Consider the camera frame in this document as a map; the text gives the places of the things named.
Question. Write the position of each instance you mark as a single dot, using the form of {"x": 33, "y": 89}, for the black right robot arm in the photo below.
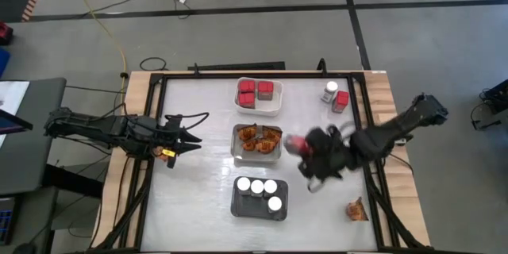
{"x": 397, "y": 127}

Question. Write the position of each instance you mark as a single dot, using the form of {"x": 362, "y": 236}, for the black table frame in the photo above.
{"x": 258, "y": 75}

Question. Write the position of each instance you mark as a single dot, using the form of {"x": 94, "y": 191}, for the red-lidded paprika tin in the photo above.
{"x": 341, "y": 98}
{"x": 247, "y": 85}
{"x": 265, "y": 88}
{"x": 247, "y": 99}
{"x": 294, "y": 143}

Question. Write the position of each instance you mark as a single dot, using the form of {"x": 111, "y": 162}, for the bagel seasoning jar white lid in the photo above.
{"x": 330, "y": 87}
{"x": 257, "y": 186}
{"x": 274, "y": 203}
{"x": 243, "y": 183}
{"x": 270, "y": 186}

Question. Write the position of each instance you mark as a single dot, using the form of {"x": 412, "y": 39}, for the white plastic bin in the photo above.
{"x": 274, "y": 108}

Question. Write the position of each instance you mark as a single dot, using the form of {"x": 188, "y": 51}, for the dark tablet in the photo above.
{"x": 12, "y": 125}

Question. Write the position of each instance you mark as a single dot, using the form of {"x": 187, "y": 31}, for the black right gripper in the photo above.
{"x": 329, "y": 155}

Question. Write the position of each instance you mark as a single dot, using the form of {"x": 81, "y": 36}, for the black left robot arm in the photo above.
{"x": 99, "y": 129}

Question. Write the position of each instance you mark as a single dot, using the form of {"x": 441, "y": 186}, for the grey desk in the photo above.
{"x": 43, "y": 158}

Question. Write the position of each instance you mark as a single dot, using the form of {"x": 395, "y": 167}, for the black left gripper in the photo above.
{"x": 172, "y": 141}

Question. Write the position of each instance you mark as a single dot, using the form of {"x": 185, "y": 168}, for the yellow label tag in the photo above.
{"x": 169, "y": 152}

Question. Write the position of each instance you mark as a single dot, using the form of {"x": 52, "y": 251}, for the red object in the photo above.
{"x": 5, "y": 33}

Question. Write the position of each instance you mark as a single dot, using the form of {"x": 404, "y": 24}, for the grey translucent plastic bin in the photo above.
{"x": 250, "y": 210}

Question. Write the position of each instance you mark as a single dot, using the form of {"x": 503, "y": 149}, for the blue object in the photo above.
{"x": 3, "y": 61}

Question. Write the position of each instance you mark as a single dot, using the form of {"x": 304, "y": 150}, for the black clamp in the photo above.
{"x": 322, "y": 65}

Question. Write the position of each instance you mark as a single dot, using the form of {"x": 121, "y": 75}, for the beige plastic bin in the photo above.
{"x": 254, "y": 158}

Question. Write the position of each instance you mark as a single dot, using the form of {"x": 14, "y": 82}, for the white paper sheet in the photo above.
{"x": 12, "y": 95}

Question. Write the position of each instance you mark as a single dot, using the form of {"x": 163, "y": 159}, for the blue crate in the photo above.
{"x": 5, "y": 226}

